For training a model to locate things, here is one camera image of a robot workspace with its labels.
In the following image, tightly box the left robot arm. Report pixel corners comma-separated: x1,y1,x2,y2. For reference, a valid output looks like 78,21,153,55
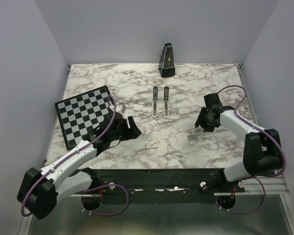
17,112,142,219

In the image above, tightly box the light blue stapler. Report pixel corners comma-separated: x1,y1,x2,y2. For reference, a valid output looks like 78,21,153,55
152,86,158,118

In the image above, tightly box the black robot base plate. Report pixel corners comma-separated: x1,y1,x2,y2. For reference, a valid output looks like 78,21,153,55
40,166,260,205

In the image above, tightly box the black white chessboard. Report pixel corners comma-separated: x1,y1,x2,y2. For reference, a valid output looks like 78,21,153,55
55,85,110,150

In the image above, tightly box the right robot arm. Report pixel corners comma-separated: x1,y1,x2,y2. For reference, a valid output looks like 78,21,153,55
195,93,285,192

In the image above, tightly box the black metronome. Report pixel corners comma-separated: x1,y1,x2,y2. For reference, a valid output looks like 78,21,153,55
158,43,175,78

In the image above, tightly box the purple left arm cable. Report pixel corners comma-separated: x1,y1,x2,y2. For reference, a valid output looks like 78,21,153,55
20,95,117,217

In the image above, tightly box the white staple box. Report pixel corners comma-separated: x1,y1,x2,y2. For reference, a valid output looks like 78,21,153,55
146,141,158,149

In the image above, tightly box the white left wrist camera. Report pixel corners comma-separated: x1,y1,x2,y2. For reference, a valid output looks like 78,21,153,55
116,104,126,116

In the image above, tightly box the small grey staple tray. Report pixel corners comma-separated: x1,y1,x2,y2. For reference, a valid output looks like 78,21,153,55
187,134,199,141

